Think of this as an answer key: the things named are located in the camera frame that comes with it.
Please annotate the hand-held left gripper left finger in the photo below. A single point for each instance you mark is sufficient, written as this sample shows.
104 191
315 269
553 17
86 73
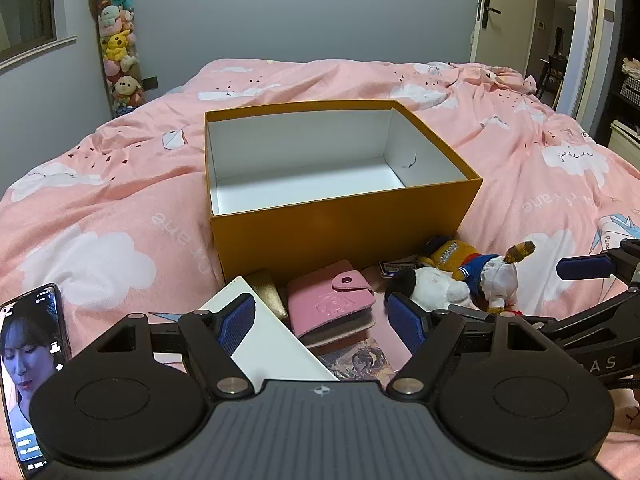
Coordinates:
237 322

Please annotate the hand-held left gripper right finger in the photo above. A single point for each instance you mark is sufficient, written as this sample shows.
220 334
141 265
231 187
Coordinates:
406 322

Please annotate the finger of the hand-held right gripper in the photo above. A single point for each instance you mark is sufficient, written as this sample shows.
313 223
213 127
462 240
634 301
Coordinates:
472 313
585 267

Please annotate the white plush toy blue collar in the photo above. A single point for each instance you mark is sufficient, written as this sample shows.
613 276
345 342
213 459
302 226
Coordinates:
445 285

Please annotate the gold small box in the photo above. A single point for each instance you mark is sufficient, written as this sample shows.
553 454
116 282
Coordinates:
267 290

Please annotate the white box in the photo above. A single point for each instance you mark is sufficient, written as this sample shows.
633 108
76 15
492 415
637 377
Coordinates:
280 350

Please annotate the art printed card box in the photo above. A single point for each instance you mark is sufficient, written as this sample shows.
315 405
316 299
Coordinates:
360 360

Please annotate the pink leather wallet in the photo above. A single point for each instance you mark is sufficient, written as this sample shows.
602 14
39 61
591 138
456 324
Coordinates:
325 305

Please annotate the orange cardboard box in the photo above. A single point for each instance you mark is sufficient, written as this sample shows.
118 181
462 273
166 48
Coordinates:
340 220

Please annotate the printed paper tag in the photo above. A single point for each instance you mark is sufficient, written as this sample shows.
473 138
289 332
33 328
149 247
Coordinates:
395 267

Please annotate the yellow plush toy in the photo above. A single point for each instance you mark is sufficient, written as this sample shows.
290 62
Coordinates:
450 252

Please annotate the pink printed blanket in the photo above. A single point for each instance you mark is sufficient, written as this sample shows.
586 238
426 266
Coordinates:
100 185

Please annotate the dark chair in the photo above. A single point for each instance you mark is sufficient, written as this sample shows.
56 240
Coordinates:
554 75

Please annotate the black smartphone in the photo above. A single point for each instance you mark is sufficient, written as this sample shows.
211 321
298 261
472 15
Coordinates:
30 350

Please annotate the white door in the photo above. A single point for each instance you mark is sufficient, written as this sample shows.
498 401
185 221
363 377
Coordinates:
505 15

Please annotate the clear tube of plush toys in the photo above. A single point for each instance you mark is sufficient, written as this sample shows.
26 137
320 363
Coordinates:
119 50

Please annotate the window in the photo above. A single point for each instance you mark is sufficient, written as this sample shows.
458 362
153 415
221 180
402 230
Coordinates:
25 0

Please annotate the black wall socket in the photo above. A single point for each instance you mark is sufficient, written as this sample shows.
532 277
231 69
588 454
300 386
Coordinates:
150 83

